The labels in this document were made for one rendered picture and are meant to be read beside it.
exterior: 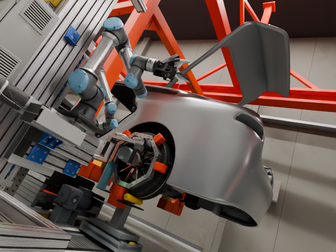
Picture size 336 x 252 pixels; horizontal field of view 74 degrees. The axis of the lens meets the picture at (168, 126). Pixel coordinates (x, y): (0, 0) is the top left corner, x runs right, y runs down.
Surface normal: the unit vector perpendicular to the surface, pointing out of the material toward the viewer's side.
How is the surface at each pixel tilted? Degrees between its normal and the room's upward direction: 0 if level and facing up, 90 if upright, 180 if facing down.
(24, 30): 90
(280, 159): 90
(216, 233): 90
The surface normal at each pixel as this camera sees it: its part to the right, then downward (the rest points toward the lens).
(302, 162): -0.37, -0.46
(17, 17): 0.85, 0.18
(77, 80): -0.20, -0.29
